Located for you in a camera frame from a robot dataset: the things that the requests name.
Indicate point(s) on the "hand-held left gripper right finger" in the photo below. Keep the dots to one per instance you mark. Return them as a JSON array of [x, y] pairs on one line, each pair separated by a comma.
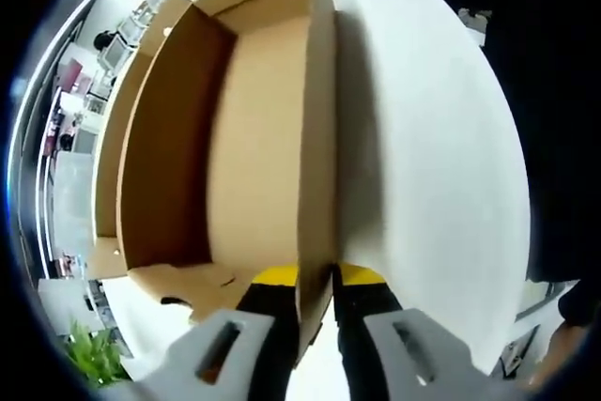
[[361, 307]]

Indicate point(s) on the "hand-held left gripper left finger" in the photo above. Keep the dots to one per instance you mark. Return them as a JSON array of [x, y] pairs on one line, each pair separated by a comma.
[[267, 321]]

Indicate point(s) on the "brown cardboard shoe box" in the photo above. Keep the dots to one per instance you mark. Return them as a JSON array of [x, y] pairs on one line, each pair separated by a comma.
[[263, 138]]

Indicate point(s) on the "green plant in white pot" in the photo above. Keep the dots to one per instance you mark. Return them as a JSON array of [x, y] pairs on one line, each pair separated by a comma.
[[94, 354]]

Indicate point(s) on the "translucent white partition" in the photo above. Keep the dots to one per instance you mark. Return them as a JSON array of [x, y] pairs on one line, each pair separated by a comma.
[[75, 204]]

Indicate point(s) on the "person's black shirt torso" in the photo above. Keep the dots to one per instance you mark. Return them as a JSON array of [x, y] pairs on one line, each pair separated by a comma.
[[554, 114]]

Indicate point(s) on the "white desktop monitor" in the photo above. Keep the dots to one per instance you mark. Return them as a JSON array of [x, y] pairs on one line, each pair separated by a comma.
[[112, 53]]

